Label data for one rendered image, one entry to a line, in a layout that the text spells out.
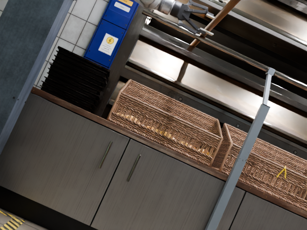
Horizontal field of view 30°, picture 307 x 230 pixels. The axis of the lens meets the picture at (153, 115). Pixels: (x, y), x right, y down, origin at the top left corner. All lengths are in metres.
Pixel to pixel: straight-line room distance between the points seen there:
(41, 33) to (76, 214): 0.88
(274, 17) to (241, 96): 0.50
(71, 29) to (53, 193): 1.02
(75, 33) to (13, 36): 0.98
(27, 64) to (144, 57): 1.08
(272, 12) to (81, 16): 1.10
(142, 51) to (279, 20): 0.81
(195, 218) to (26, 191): 0.79
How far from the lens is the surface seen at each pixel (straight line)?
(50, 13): 2.35
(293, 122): 3.39
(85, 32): 3.29
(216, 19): 2.56
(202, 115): 3.23
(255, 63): 2.96
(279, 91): 3.37
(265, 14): 3.41
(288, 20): 3.45
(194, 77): 3.28
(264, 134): 3.34
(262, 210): 2.80
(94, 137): 2.69
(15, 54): 2.34
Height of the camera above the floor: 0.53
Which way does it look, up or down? 4 degrees up
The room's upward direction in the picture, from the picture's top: 25 degrees clockwise
